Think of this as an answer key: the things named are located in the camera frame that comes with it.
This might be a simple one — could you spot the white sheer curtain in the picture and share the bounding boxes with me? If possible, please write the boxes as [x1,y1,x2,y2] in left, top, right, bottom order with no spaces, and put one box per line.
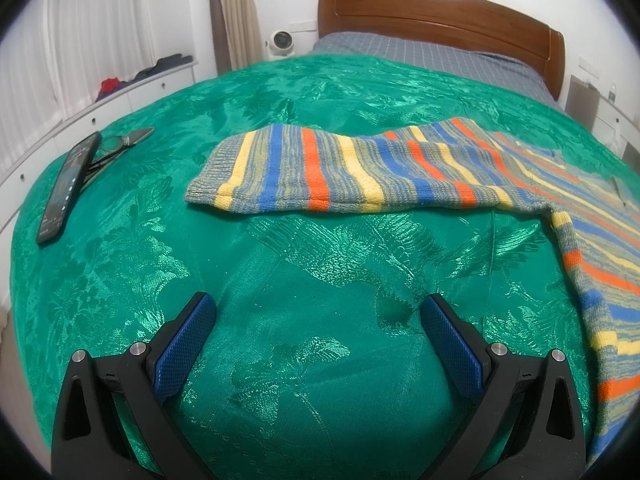
[0,0,156,128]

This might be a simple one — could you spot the green patterned bedspread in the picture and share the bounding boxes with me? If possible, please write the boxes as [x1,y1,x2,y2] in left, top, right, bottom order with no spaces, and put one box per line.
[10,55,633,480]

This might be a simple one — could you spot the white bedside desk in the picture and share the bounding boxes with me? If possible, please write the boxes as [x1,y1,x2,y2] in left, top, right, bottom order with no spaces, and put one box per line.
[570,72,640,157]

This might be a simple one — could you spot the grey checked bed sheet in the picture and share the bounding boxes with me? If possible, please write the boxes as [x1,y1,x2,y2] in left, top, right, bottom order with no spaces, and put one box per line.
[312,31,556,106]

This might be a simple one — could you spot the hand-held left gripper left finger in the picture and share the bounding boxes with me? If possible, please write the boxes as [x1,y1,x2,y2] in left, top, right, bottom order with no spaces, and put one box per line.
[51,291,221,480]

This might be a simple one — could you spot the white low drawer cabinet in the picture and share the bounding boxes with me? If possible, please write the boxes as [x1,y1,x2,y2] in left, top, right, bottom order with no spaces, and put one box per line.
[0,57,198,221]

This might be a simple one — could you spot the dark folded cloth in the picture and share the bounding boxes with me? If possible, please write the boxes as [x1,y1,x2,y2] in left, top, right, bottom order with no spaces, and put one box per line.
[132,53,193,82]

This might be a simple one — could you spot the brown wooden headboard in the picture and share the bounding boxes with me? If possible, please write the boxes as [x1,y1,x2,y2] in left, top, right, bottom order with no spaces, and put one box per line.
[317,0,566,103]

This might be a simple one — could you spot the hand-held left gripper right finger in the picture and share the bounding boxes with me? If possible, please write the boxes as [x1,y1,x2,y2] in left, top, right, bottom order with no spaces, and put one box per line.
[419,293,587,480]

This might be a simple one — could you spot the beige curtain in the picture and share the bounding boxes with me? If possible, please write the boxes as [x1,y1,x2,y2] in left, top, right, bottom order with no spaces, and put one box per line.
[209,0,263,72]

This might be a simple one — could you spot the black smartphone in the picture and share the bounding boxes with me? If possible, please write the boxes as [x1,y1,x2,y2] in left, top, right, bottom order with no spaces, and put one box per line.
[36,131,102,246]

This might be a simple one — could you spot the striped knitted sweater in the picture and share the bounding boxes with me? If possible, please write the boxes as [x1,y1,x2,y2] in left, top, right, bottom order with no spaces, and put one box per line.
[185,117,640,471]

